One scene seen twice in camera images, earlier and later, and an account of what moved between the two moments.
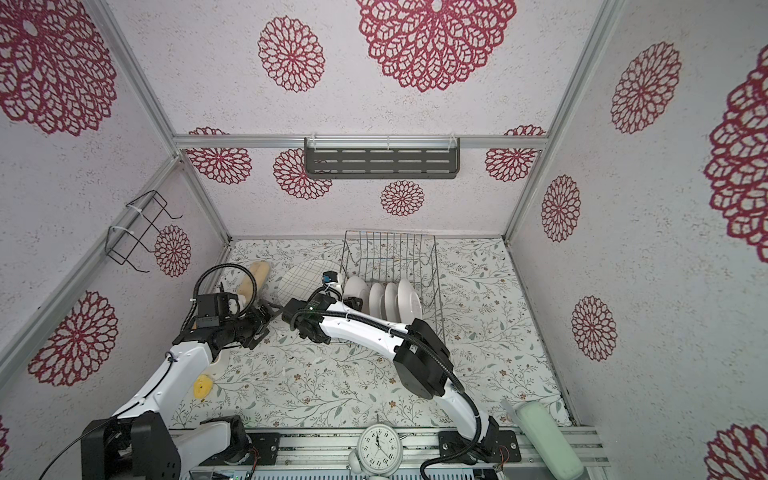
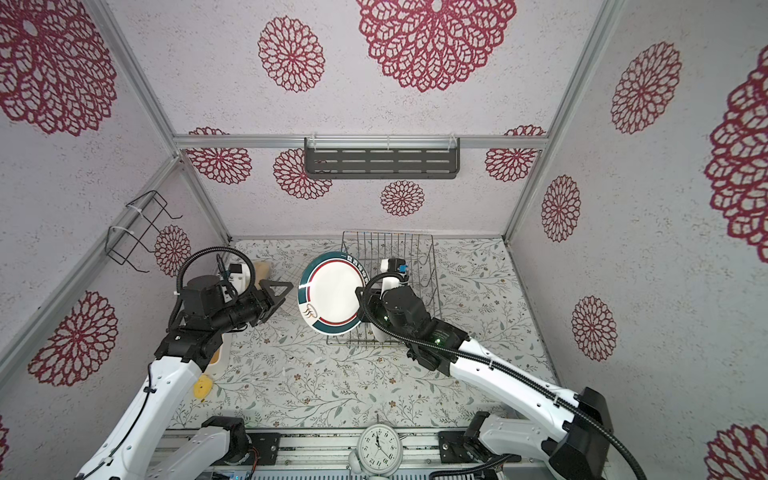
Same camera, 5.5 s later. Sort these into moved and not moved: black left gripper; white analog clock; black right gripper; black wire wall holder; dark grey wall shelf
Moved: black right gripper; black left gripper
Not moved: white analog clock; dark grey wall shelf; black wire wall holder
